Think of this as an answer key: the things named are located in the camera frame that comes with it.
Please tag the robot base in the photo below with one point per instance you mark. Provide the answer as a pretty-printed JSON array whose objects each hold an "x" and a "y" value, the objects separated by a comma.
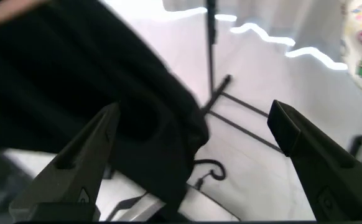
[{"x": 199, "y": 208}]

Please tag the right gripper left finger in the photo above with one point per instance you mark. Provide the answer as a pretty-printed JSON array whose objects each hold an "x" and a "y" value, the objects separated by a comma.
[{"x": 63, "y": 189}]

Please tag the black garment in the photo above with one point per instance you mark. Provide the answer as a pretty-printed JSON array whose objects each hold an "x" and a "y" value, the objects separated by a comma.
[{"x": 59, "y": 77}]

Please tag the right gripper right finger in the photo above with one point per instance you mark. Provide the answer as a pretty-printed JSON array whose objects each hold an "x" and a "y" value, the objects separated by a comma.
[{"x": 339, "y": 193}]

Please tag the black clothes rack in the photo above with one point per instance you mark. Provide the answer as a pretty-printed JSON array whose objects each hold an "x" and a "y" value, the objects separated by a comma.
[{"x": 211, "y": 46}]

